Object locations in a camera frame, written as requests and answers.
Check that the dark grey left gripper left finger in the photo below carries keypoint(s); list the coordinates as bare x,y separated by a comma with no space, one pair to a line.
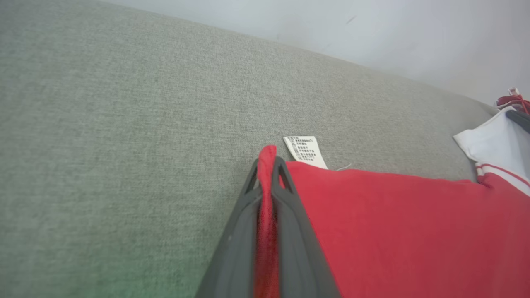
234,256

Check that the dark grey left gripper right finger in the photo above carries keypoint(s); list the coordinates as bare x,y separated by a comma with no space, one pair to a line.
298,256

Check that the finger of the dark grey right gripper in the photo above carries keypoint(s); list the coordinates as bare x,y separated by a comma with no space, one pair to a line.
521,119

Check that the red garment with white band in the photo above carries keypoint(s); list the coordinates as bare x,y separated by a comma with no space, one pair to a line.
513,100

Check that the red jersey with white sleeves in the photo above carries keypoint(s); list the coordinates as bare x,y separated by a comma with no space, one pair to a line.
414,231

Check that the grey fabric sofa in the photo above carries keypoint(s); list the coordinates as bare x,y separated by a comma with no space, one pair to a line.
124,145

